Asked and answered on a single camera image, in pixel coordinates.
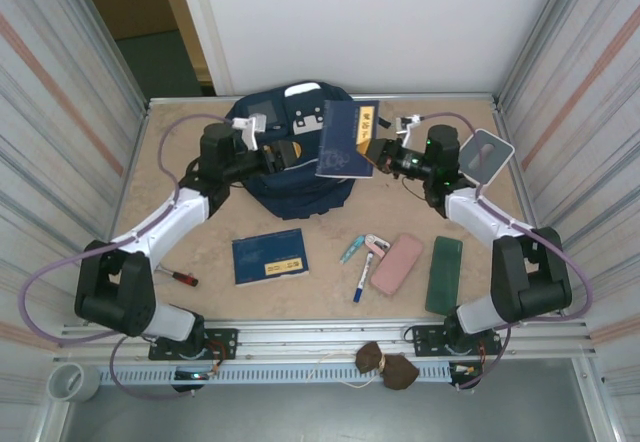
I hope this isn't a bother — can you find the blue notebook yellow label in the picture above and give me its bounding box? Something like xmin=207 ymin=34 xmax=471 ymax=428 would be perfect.
xmin=231 ymin=227 xmax=311 ymax=288
xmin=314 ymin=99 xmax=381 ymax=182

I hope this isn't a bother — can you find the navy blue backpack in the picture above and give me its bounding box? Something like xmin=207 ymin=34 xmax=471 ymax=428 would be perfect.
xmin=223 ymin=80 xmax=391 ymax=221

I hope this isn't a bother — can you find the pink pencil case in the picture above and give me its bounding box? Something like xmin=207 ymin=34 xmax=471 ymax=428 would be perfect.
xmin=370 ymin=233 xmax=425 ymax=296

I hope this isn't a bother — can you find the green pencil case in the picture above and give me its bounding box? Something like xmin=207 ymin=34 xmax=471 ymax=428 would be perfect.
xmin=424 ymin=235 xmax=464 ymax=315

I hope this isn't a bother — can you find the blue white marker pen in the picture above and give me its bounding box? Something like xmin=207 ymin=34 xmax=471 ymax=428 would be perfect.
xmin=352 ymin=250 xmax=374 ymax=304

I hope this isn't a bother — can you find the grey white stand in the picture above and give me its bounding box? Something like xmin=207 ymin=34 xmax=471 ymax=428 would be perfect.
xmin=458 ymin=128 xmax=516 ymax=186

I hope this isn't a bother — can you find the brown cloth bundle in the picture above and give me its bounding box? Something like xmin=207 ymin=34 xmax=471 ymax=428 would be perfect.
xmin=354 ymin=340 xmax=420 ymax=392

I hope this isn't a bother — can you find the small circuit board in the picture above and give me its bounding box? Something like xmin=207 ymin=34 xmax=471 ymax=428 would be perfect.
xmin=448 ymin=361 xmax=485 ymax=378
xmin=172 ymin=369 xmax=219 ymax=382

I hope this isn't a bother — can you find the grey tape roll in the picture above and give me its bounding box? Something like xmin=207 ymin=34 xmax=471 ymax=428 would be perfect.
xmin=46 ymin=361 xmax=101 ymax=403

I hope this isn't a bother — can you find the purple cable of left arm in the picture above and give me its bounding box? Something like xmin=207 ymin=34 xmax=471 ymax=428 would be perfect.
xmin=19 ymin=111 xmax=236 ymax=403

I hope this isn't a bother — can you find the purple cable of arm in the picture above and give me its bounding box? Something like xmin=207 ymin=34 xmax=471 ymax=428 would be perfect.
xmin=414 ymin=110 xmax=596 ymax=392
xmin=19 ymin=111 xmax=236 ymax=403

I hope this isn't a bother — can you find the aluminium table edge rail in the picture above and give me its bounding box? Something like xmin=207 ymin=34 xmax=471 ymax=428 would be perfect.
xmin=146 ymin=92 xmax=501 ymax=104

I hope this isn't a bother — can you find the red handled screwdriver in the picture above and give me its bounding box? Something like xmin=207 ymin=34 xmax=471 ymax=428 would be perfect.
xmin=158 ymin=269 xmax=200 ymax=288

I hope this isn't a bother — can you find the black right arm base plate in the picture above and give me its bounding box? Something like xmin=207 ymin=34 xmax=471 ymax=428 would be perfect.
xmin=411 ymin=321 xmax=503 ymax=358

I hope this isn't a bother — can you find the aluminium mounting rail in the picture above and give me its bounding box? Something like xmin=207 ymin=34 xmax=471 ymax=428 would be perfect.
xmin=58 ymin=316 xmax=599 ymax=363

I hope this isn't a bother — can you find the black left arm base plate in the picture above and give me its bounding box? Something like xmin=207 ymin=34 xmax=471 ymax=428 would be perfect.
xmin=148 ymin=328 xmax=239 ymax=362

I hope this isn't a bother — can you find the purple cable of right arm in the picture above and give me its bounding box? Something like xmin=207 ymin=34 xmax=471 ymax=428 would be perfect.
xmin=414 ymin=110 xmax=596 ymax=392

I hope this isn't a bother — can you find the beige string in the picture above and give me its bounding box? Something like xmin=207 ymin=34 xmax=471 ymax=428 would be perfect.
xmin=305 ymin=351 xmax=389 ymax=389

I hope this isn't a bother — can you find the slotted cable duct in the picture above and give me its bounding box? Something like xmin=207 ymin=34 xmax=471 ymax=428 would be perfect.
xmin=98 ymin=361 xmax=484 ymax=386

